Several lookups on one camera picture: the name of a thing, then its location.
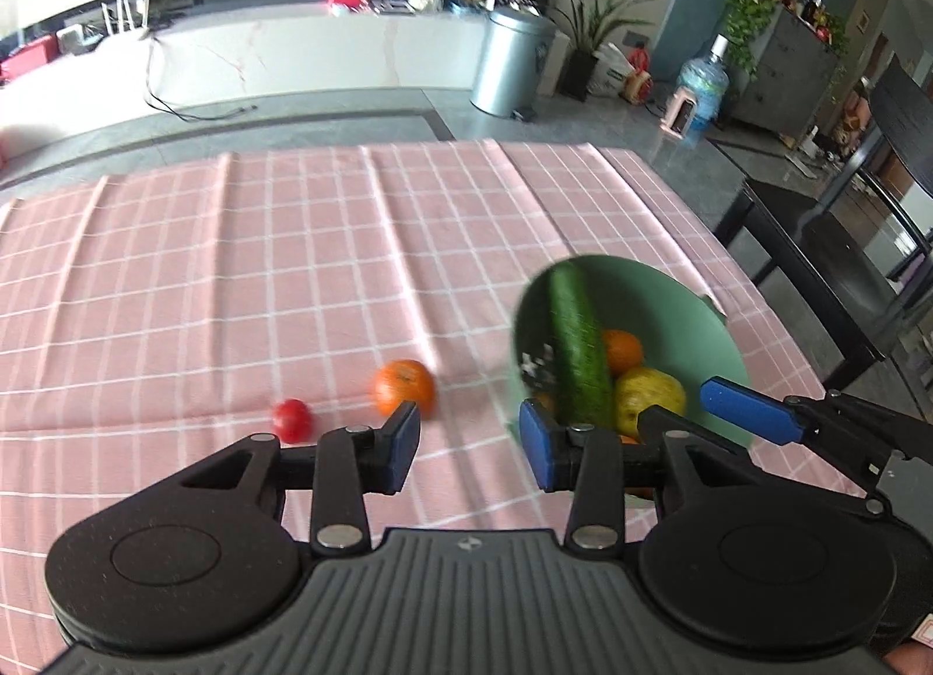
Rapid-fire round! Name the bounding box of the white marble television cabinet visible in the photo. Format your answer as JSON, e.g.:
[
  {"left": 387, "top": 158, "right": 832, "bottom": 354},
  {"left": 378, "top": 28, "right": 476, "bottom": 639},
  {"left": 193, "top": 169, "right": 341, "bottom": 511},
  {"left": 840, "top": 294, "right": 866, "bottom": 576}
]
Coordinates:
[{"left": 0, "top": 8, "right": 497, "bottom": 137}]

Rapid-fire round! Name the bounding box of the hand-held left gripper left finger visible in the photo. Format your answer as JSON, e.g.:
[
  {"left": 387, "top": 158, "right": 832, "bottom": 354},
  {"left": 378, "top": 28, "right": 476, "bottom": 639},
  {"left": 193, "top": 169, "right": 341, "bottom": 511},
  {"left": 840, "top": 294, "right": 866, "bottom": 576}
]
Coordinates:
[{"left": 178, "top": 402, "right": 422, "bottom": 551}]

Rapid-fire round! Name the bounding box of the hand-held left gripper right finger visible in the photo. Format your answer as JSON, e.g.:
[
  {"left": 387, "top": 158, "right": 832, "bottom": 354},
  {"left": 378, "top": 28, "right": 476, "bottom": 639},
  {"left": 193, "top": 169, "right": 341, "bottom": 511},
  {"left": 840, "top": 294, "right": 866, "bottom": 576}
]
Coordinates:
[{"left": 519, "top": 398, "right": 774, "bottom": 551}]

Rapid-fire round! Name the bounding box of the yellow-green pear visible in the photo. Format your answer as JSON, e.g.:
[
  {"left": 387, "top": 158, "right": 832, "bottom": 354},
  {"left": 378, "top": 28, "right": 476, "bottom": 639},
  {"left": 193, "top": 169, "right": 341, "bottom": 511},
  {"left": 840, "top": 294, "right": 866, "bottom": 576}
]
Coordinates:
[{"left": 614, "top": 367, "right": 688, "bottom": 440}]

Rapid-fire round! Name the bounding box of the black chair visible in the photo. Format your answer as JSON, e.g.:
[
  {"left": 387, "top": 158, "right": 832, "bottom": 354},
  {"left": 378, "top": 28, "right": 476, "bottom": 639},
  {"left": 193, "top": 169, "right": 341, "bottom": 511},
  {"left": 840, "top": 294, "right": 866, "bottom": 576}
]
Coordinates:
[{"left": 714, "top": 66, "right": 933, "bottom": 392}]

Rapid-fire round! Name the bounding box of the blue water jug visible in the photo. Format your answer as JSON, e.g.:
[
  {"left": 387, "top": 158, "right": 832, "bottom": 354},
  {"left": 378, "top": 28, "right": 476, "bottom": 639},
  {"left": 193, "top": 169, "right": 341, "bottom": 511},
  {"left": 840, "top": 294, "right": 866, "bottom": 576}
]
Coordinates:
[{"left": 678, "top": 34, "right": 730, "bottom": 140}]

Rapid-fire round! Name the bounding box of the tall plant in black pot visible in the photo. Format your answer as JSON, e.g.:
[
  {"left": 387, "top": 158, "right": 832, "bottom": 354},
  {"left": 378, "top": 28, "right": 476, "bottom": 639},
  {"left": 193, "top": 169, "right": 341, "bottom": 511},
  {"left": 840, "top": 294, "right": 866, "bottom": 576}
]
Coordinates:
[{"left": 543, "top": 0, "right": 672, "bottom": 102}]

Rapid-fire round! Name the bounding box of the green colander bowl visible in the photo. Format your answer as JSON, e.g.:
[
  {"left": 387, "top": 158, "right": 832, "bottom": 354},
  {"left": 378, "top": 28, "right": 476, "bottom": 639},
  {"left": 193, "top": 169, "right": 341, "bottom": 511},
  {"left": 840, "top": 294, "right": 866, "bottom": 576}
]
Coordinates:
[{"left": 510, "top": 254, "right": 754, "bottom": 501}]

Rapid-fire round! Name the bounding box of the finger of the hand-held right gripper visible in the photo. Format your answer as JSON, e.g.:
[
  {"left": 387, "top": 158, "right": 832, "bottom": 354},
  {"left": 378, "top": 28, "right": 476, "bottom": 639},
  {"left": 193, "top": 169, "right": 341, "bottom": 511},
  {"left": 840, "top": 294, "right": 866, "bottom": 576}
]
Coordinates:
[{"left": 700, "top": 376, "right": 933, "bottom": 516}]

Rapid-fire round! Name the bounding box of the long red box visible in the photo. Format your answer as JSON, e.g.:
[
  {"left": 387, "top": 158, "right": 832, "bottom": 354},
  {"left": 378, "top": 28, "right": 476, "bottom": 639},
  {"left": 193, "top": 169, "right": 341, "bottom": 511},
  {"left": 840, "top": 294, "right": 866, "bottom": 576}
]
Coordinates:
[{"left": 0, "top": 34, "right": 61, "bottom": 82}]

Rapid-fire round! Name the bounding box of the black cable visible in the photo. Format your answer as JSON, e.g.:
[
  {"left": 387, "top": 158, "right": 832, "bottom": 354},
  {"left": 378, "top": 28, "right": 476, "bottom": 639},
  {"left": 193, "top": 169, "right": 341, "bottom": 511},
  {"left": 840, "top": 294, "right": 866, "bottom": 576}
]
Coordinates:
[{"left": 142, "top": 37, "right": 259, "bottom": 122}]

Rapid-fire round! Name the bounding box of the green cucumber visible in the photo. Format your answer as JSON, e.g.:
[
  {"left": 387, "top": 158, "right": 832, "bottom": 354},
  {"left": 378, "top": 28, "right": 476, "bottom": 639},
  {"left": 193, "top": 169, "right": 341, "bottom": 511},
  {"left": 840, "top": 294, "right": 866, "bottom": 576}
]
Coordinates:
[{"left": 548, "top": 264, "right": 617, "bottom": 428}]

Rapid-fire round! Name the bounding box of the white router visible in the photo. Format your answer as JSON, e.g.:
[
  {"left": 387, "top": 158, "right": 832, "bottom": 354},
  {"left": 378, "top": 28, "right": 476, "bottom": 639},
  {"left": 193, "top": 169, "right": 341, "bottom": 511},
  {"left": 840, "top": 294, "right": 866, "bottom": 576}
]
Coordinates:
[{"left": 98, "top": 0, "right": 156, "bottom": 38}]

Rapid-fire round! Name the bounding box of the red tomato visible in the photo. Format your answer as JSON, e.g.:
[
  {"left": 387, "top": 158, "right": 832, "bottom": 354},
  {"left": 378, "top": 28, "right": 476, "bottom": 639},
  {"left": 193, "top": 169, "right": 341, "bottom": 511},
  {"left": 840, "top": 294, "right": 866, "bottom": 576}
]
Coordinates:
[{"left": 271, "top": 398, "right": 314, "bottom": 444}]

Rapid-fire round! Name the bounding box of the silver pedal trash can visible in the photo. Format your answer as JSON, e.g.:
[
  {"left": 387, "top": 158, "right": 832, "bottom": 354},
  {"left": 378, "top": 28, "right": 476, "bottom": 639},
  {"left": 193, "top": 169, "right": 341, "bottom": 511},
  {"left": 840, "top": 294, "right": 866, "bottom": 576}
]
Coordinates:
[{"left": 470, "top": 5, "right": 559, "bottom": 121}]

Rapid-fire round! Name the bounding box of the white plastic bag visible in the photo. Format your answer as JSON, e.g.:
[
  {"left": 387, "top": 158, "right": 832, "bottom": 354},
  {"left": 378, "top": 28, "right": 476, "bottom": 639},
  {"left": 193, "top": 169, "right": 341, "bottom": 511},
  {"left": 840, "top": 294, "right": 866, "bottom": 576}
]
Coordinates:
[{"left": 589, "top": 43, "right": 637, "bottom": 97}]

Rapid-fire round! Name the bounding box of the pink checked tablecloth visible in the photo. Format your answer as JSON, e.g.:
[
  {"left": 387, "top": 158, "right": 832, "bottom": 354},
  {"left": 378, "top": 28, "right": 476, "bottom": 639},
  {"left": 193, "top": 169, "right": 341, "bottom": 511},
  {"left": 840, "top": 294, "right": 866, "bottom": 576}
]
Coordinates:
[{"left": 0, "top": 139, "right": 832, "bottom": 647}]

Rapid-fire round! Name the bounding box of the grey cabinet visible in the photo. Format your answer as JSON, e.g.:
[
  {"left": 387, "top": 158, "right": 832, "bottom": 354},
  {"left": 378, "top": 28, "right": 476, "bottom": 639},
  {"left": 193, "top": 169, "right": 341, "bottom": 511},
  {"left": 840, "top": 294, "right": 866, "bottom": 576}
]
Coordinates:
[{"left": 729, "top": 5, "right": 839, "bottom": 137}]

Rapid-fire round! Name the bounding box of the pink plastic stool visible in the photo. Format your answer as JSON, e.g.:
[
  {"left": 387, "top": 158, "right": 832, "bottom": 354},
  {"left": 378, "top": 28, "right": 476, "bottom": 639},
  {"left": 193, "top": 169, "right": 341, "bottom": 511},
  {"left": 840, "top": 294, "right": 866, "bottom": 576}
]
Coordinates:
[{"left": 660, "top": 88, "right": 702, "bottom": 137}]

